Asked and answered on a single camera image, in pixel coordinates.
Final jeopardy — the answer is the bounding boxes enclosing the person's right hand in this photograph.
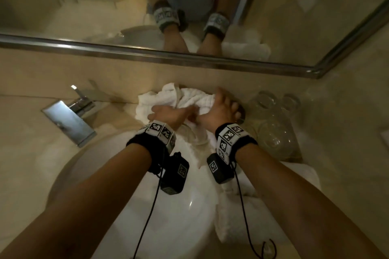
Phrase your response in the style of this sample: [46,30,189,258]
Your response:
[194,87,241,134]

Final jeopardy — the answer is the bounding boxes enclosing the person's left hand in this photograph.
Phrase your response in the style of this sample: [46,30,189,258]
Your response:
[147,104,198,130]

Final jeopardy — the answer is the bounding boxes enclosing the large white towel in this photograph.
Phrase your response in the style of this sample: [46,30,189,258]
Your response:
[135,83,244,171]

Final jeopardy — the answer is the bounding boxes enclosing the small white towel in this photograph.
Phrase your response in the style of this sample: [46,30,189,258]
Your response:
[216,189,289,244]

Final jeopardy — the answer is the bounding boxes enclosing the person's right forearm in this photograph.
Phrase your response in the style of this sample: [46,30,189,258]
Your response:
[235,145,387,259]

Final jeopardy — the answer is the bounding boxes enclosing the person's left forearm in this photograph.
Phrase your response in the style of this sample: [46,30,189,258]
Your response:
[0,143,152,259]

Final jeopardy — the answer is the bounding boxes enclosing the beige marble countertop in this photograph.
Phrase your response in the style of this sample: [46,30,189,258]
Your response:
[0,85,389,259]

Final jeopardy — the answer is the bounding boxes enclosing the small dark soap dish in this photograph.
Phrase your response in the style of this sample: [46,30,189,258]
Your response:
[234,102,247,121]

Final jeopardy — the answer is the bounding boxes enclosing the left marker wrist band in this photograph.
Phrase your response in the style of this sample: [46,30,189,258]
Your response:
[126,121,177,171]

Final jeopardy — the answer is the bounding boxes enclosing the marker wrist band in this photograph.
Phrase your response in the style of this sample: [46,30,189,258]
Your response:
[215,123,258,165]
[126,121,177,171]

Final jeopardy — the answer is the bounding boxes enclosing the right marker wrist band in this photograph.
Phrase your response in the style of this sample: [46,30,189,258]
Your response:
[215,123,258,165]

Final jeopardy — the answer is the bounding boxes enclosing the clear glass tray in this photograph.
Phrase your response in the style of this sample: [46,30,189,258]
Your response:
[234,90,304,162]

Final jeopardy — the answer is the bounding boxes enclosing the chrome faucet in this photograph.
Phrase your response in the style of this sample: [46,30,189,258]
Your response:
[42,79,119,149]

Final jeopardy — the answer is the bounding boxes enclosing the white sink basin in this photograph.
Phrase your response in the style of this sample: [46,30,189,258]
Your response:
[47,129,219,259]

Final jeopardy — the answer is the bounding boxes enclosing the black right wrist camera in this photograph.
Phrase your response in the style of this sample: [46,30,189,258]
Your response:
[206,153,236,185]

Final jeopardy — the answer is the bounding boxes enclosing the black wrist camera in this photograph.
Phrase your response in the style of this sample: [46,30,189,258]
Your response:
[159,152,190,195]
[206,153,236,185]

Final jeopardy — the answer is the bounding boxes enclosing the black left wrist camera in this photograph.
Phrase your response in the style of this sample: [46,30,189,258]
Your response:
[159,152,190,195]

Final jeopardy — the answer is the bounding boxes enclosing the black right camera cable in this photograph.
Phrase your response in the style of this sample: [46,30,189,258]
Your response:
[234,170,277,259]

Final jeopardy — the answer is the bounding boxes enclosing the black camera cable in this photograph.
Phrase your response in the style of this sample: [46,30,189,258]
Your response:
[234,170,277,259]
[132,174,162,259]

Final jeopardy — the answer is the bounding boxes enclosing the black left camera cable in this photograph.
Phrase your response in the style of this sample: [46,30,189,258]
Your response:
[132,174,162,259]

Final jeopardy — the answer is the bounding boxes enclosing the metal framed wall mirror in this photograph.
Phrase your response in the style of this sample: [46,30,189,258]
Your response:
[0,0,389,80]

